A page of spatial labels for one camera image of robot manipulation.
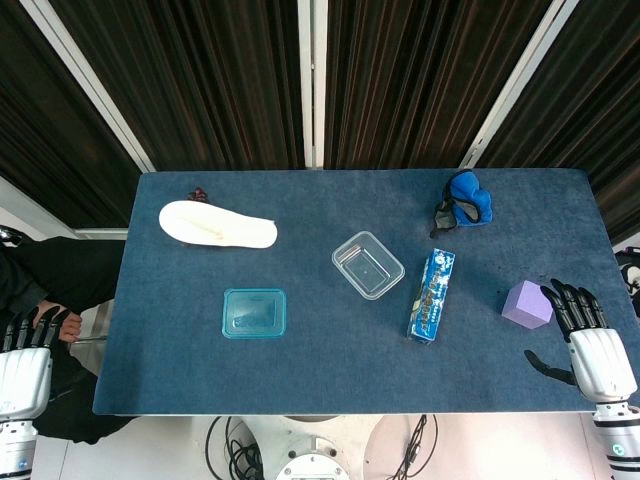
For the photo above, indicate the translucent blue plastic lid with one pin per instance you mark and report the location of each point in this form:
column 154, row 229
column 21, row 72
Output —
column 254, row 315

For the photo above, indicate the purple foam cube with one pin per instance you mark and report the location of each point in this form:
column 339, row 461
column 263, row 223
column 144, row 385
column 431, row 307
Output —
column 527, row 305

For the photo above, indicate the white window frame post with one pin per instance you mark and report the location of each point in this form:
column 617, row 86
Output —
column 312, row 80
column 90, row 85
column 520, row 85

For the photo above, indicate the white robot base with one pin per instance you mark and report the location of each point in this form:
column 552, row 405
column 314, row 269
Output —
column 312, row 462

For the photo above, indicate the black and white patterned object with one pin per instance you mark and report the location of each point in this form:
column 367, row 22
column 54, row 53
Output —
column 630, row 280

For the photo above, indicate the white shoe insole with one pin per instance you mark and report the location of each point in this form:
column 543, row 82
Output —
column 215, row 225

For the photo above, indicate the clear plastic food container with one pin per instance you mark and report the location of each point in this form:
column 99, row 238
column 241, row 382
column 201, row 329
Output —
column 367, row 265

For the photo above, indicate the small dark red object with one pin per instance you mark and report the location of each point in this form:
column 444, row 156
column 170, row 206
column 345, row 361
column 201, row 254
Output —
column 198, row 194

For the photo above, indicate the person in black trousers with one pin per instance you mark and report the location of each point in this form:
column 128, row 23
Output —
column 65, row 270

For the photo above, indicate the blue printed cardboard box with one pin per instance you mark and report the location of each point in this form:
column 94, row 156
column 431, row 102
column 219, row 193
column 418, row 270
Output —
column 432, row 295

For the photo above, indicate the dark brown curtain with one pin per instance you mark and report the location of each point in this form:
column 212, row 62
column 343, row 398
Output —
column 210, row 75

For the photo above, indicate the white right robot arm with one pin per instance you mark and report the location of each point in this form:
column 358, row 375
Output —
column 620, row 440

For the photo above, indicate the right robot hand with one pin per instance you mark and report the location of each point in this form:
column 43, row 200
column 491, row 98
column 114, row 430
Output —
column 602, row 360

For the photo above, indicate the blue carpet table mat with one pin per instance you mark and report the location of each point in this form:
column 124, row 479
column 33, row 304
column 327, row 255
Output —
column 325, row 365

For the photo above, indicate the shiny metal object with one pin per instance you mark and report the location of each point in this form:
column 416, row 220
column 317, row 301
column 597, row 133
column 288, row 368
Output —
column 9, row 235

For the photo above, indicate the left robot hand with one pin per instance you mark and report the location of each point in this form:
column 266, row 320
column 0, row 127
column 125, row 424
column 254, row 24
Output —
column 25, row 380

